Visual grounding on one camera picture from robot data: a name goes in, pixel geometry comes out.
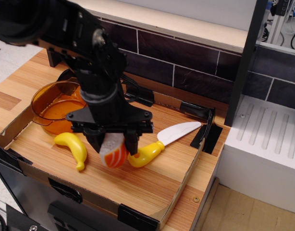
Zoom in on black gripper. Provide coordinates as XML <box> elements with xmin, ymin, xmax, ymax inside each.
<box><xmin>66</xmin><ymin>95</ymin><xmax>154</xmax><ymax>155</ymax></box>

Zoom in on salmon sushi toy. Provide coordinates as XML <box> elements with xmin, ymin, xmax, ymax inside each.
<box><xmin>99</xmin><ymin>133</ymin><xmax>129</xmax><ymax>168</ymax></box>

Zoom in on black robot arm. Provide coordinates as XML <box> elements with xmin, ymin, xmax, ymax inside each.
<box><xmin>0</xmin><ymin>0</ymin><xmax>153</xmax><ymax>155</ymax></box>

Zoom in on orange transparent pot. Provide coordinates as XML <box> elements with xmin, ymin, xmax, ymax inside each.
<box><xmin>31</xmin><ymin>81</ymin><xmax>86</xmax><ymax>135</ymax></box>

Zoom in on cardboard fence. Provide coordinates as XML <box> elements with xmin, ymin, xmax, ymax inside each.
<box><xmin>0</xmin><ymin>64</ymin><xmax>223</xmax><ymax>231</ymax></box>

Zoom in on yellow toy banana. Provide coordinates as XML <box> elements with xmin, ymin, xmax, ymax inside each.
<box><xmin>54</xmin><ymin>132</ymin><xmax>87</xmax><ymax>171</ymax></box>

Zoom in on wooden shelf board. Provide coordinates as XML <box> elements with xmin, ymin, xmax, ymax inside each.
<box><xmin>74</xmin><ymin>0</ymin><xmax>248</xmax><ymax>53</ymax></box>

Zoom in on white toy sink drainboard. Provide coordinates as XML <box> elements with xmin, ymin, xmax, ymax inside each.
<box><xmin>216</xmin><ymin>96</ymin><xmax>295</xmax><ymax>213</ymax></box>

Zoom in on yellow handled toy knife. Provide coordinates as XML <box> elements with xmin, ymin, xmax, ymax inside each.
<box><xmin>128</xmin><ymin>121</ymin><xmax>202</xmax><ymax>168</ymax></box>

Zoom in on black shelf post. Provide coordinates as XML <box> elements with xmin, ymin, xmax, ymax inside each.
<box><xmin>224</xmin><ymin>0</ymin><xmax>267</xmax><ymax>127</ymax></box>

